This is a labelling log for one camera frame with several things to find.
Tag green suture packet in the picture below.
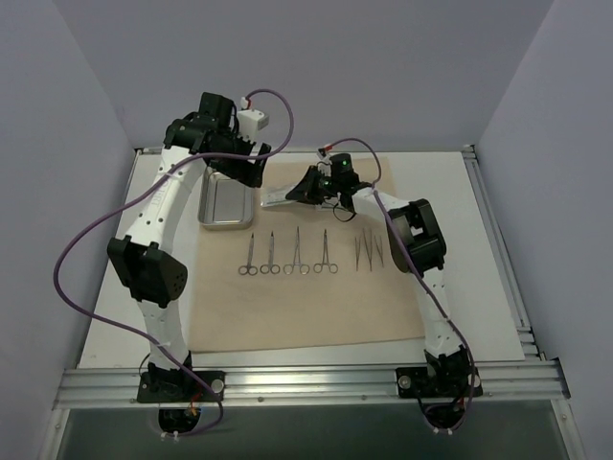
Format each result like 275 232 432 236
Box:
260 185 296 208

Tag stainless steel instrument tray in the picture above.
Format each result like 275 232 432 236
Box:
197 168 255 231

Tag steel forceps clamp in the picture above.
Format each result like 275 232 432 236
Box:
313 230 339 274

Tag long steel needle holder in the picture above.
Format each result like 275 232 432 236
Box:
283 227 310 275

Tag long steel tweezers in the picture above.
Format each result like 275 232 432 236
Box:
363 229 374 271

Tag steel surgical scissors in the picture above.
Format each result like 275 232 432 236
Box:
260 232 281 275
238 234 258 276

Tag beige cloth wrap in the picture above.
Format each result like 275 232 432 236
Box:
189 157 435 357

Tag short steel tweezers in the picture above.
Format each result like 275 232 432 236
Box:
375 236 385 267

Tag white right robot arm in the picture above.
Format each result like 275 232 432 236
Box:
286 149 475 396

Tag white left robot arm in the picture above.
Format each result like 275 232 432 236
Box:
107 92 271 402

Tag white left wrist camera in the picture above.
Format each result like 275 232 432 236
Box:
237 109 269 142

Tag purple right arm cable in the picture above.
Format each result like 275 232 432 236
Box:
325 138 483 426

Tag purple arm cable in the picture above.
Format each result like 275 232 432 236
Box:
52 88 296 438
325 138 483 426

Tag aluminium back rail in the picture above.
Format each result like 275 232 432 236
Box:
135 142 476 155

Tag aluminium rail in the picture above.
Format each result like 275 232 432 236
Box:
462 145 546 361
135 142 476 155

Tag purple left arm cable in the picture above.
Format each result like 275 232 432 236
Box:
52 88 296 438

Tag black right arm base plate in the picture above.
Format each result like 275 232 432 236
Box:
395 365 471 400

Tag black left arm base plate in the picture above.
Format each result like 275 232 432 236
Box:
136 369 226 403

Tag aluminium right side rail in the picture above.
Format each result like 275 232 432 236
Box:
462 145 546 361

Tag aluminium front rail frame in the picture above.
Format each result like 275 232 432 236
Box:
54 359 570 409

